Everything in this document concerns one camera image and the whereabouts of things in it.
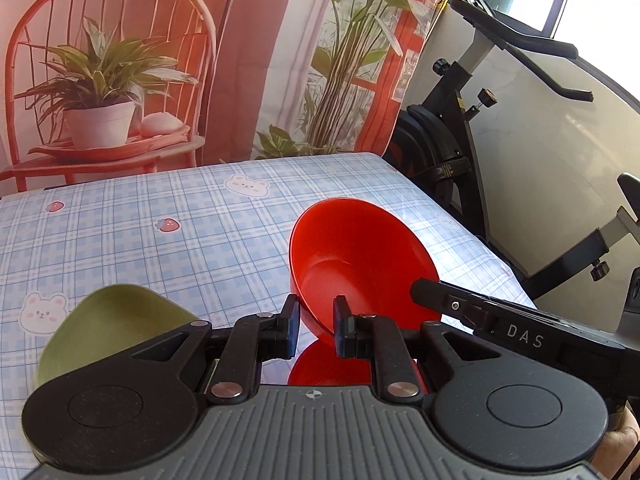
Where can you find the black exercise bike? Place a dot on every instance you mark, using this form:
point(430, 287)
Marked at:
point(450, 160)

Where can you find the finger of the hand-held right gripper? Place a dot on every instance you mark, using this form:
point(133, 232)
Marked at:
point(440, 297)

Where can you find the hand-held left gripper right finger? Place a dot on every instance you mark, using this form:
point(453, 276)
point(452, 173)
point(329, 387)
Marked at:
point(342, 331)

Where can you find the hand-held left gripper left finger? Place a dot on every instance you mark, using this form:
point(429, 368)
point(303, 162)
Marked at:
point(292, 327)

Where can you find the red plastic bowl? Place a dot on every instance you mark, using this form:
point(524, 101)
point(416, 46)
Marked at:
point(325, 367)
point(360, 245)

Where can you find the person's right hand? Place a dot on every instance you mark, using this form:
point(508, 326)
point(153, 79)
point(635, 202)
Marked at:
point(625, 450)

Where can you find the blue plaid tablecloth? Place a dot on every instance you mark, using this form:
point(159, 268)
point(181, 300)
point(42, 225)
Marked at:
point(150, 240)

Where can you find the printed room backdrop cloth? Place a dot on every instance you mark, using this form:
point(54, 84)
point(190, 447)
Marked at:
point(250, 60)

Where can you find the green plastic plate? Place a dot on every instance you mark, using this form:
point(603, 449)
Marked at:
point(115, 310)

